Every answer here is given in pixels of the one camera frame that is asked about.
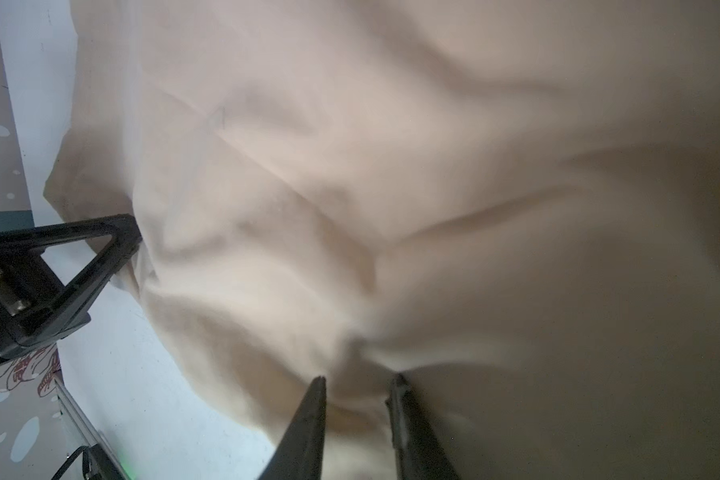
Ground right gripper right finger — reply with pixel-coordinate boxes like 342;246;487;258
385;374;459;480

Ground beige shorts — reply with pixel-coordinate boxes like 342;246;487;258
45;1;720;479

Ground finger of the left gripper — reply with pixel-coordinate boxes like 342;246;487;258
0;213;144;361

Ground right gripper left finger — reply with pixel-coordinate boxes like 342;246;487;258
259;376;327;480

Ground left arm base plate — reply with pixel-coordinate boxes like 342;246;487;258
81;444;128;480

